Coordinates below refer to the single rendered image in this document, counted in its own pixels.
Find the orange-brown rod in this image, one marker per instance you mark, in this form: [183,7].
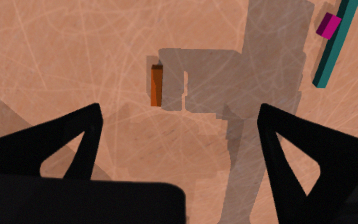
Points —
[156,85]

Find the magenta block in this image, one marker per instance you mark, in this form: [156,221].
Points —
[328,25]

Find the turquoise rod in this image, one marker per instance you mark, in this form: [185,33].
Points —
[333,47]

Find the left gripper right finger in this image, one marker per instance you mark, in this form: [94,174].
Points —
[335,192]

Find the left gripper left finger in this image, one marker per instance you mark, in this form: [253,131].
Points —
[23,152]

